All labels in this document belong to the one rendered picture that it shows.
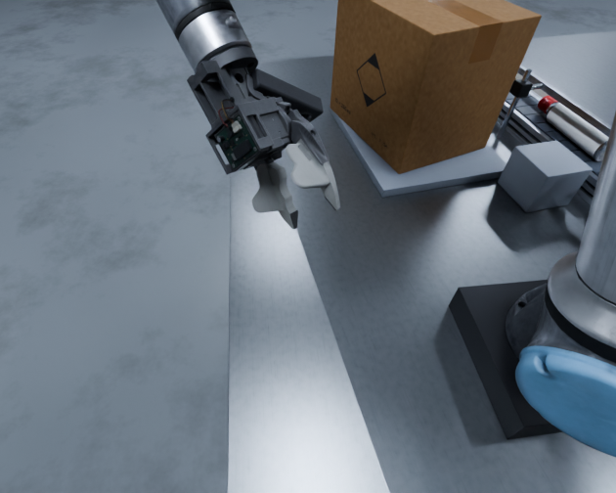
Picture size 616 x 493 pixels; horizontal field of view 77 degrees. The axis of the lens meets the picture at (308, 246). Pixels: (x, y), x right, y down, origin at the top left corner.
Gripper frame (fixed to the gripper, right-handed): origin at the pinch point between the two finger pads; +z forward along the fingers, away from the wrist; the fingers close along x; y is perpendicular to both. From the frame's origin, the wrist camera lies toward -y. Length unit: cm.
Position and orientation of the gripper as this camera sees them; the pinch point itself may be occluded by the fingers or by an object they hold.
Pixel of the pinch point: (314, 209)
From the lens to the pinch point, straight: 49.4
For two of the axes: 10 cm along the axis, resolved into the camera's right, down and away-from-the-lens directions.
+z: 4.6, 8.8, 1.2
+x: 6.6, -2.6, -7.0
